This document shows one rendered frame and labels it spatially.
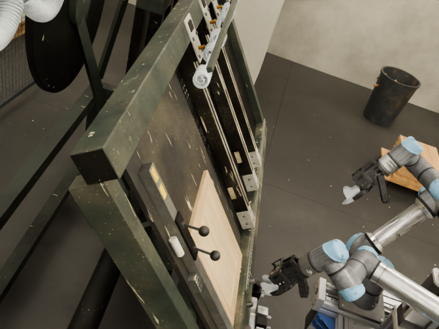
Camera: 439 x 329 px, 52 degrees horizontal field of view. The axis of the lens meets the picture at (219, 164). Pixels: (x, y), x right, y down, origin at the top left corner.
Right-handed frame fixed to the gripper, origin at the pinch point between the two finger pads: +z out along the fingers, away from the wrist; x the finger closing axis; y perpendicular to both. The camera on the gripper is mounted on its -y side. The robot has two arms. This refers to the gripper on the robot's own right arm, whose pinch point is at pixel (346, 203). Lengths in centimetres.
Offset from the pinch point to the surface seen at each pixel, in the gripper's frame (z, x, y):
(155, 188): 35, 48, 52
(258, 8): -13, -355, 157
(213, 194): 45, -13, 37
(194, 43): 4, -7, 91
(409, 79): -91, -460, -28
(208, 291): 58, 26, 11
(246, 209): 50, -48, 19
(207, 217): 49, 2, 32
